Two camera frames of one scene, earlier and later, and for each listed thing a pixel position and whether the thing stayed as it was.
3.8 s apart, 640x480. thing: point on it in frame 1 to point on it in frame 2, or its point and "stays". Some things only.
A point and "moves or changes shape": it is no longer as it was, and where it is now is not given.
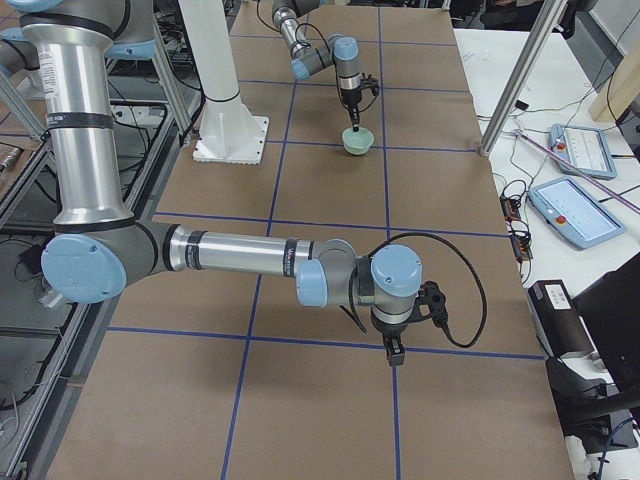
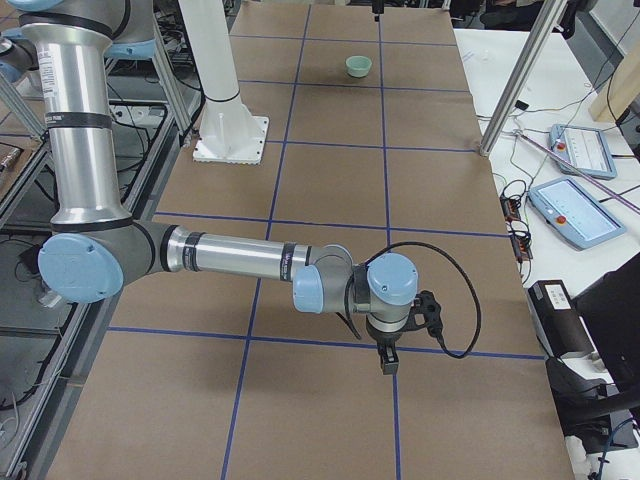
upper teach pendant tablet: (586, 149) stays
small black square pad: (521, 105) stays
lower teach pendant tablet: (574, 212) stays
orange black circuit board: (510, 208) stays
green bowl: (357, 142) moves or changes shape
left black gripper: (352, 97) to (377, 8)
